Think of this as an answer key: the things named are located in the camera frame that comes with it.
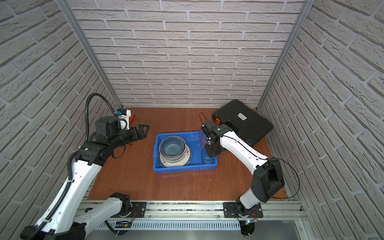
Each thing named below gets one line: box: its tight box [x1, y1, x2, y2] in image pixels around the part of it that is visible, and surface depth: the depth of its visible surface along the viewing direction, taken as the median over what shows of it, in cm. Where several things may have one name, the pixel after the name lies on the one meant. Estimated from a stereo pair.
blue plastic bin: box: [153, 131, 218, 174], surface depth 89 cm
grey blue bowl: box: [159, 135, 186, 159], surface depth 87 cm
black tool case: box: [212, 99, 274, 147], surface depth 106 cm
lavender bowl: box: [159, 148, 187, 162], surface depth 82 cm
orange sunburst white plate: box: [159, 145, 192, 168], surface depth 87 cm
